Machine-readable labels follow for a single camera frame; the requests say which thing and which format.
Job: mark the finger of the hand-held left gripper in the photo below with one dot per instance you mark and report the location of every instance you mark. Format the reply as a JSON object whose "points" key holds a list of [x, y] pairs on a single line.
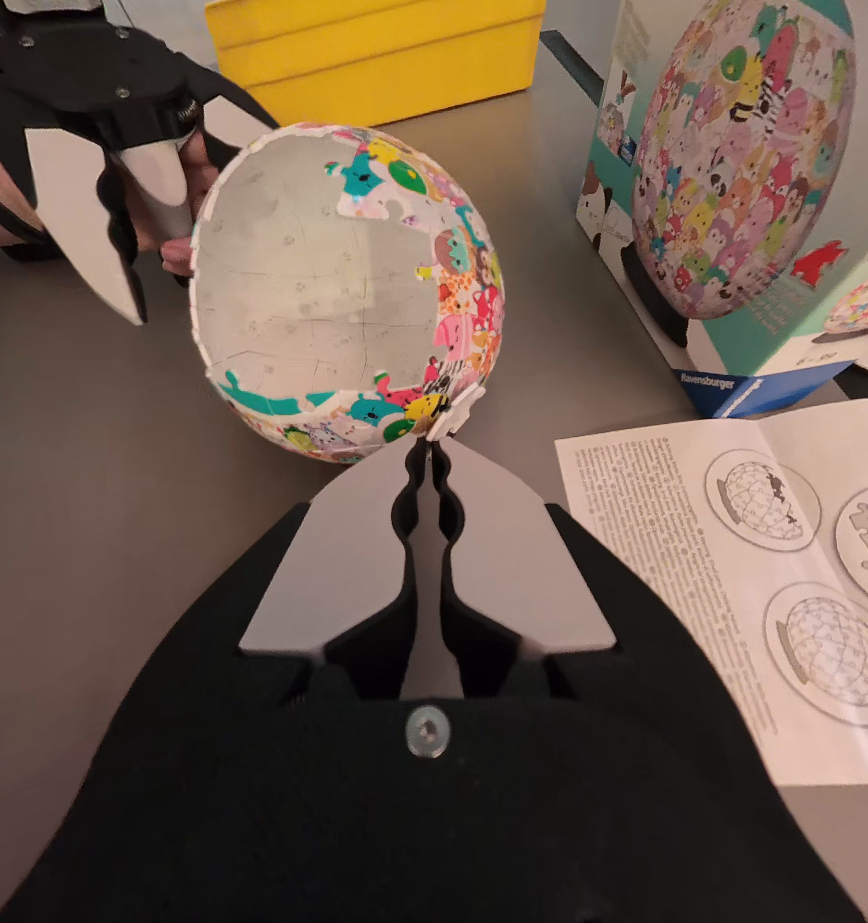
{"points": [[232, 126], [73, 195]]}

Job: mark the person's left hand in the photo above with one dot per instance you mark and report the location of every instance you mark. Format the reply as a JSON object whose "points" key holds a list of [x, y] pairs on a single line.
{"points": [[5, 195]]}

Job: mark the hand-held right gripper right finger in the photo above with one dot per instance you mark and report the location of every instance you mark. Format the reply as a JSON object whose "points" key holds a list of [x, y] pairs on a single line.
{"points": [[528, 577]]}

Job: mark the colourful partly built puzzle ball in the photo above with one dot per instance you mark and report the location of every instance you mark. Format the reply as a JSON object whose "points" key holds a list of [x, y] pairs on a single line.
{"points": [[311, 274]]}

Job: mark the white instruction leaflet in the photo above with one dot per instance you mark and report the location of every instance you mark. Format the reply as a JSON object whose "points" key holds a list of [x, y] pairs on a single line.
{"points": [[693, 541]]}

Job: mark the puzzle box with ball picture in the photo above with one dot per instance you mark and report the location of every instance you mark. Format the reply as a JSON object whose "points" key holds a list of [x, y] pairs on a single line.
{"points": [[737, 180]]}

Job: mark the yellow plastic bin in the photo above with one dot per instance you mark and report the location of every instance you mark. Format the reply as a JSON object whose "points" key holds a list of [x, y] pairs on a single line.
{"points": [[376, 58]]}

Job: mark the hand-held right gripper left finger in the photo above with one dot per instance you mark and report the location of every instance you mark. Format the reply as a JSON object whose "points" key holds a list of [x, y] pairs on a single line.
{"points": [[333, 577]]}

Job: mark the white puzzle piece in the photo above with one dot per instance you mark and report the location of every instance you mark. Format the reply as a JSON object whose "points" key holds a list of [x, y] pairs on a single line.
{"points": [[459, 412]]}

